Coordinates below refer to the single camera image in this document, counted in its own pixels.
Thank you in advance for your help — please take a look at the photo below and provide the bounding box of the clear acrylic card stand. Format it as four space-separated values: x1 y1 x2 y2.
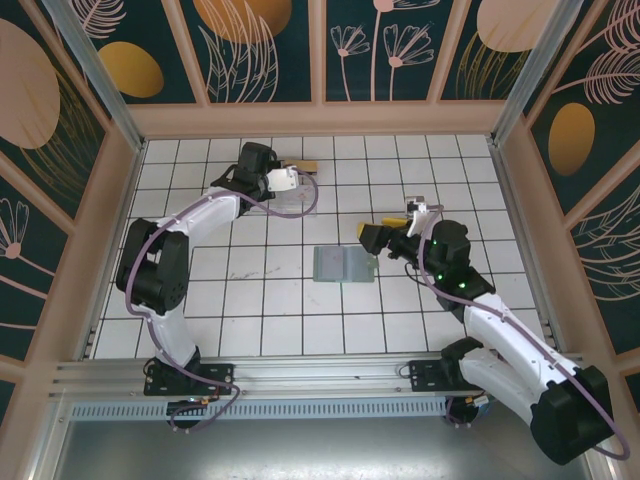
239 169 321 217

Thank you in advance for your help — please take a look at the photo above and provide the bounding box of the green translucent plastic card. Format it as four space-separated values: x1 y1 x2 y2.
313 246 377 285

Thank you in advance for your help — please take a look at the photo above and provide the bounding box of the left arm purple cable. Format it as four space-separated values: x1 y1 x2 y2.
122 169 322 432

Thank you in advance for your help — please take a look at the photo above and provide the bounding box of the perforated metal cable duct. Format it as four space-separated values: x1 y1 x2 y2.
69 399 451 422

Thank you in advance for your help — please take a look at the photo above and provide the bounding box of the aluminium frame post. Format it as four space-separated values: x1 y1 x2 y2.
488 0 585 149
42 0 147 152

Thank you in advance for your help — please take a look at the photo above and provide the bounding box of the aluminium side rail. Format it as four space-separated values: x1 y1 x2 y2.
487 139 567 354
79 139 147 361

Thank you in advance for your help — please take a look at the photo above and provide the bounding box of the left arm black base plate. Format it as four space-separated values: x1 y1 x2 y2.
143 362 236 397

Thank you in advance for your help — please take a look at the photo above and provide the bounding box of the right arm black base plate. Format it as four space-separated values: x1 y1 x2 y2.
408 358 501 397

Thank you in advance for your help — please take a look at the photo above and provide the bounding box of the aluminium frame rail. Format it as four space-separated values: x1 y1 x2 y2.
47 352 594 401

